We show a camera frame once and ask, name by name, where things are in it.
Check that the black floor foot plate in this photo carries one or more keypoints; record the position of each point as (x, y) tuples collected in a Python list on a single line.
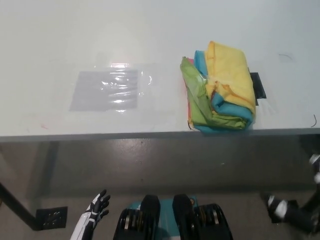
[(51, 217)]

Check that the clear plastic bag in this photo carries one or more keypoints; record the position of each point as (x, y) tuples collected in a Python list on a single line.
[(100, 92)]

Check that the white and black left hand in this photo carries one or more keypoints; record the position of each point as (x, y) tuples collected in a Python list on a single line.
[(93, 210)]

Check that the black tape strip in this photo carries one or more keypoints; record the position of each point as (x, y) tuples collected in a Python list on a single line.
[(258, 85)]

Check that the white and black right hand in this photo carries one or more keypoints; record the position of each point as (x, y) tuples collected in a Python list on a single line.
[(295, 215)]

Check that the clear plastic film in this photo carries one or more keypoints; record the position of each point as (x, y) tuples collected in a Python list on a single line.
[(146, 75)]

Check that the thin black thread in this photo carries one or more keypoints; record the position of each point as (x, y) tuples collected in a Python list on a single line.
[(287, 55), (315, 122)]

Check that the black table leg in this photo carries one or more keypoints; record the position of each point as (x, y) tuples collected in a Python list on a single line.
[(17, 205)]

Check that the pink microfibre cloth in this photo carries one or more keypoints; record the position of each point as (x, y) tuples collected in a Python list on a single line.
[(191, 60)]

